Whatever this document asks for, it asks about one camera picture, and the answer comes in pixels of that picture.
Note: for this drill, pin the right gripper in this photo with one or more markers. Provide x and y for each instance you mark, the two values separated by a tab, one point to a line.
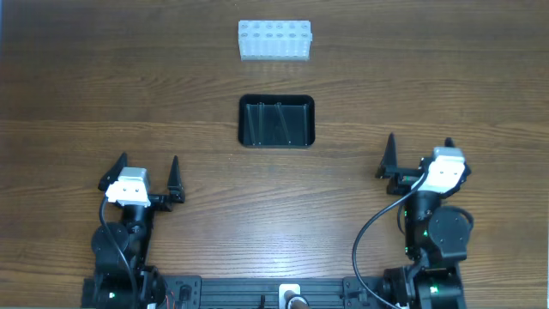
403	180

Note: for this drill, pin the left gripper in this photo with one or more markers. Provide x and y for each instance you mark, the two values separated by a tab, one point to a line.
161	202

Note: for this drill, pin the clear test tube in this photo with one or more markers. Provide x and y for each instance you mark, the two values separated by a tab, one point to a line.
260	124
305	124
283	124

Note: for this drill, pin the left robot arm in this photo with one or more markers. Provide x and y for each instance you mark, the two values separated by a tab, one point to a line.
111	244

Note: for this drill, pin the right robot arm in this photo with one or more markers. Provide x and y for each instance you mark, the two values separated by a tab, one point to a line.
448	232

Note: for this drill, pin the black tray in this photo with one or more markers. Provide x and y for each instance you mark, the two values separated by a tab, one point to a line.
296	129

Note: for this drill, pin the white test tube rack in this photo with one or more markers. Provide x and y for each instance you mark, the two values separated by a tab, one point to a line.
274	43

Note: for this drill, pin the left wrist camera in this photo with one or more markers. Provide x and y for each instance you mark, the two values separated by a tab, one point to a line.
128	186

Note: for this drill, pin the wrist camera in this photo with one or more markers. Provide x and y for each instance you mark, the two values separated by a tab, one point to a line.
444	171
128	186

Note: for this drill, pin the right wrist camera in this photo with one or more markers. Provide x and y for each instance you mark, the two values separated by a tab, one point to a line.
444	171

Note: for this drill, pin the mounting rail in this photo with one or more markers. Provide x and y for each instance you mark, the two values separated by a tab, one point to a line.
240	292

